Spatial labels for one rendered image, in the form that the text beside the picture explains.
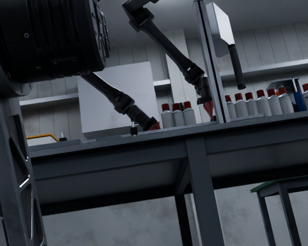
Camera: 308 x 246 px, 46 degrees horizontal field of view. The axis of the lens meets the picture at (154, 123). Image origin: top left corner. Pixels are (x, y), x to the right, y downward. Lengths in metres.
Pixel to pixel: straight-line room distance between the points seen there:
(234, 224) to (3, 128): 4.29
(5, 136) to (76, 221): 4.21
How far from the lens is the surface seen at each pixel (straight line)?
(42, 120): 5.19
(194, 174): 1.15
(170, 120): 1.61
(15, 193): 0.64
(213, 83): 1.54
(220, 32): 1.64
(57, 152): 1.17
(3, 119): 0.63
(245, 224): 4.79
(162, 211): 4.69
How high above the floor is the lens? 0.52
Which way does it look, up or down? 17 degrees up
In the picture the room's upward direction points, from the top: 9 degrees counter-clockwise
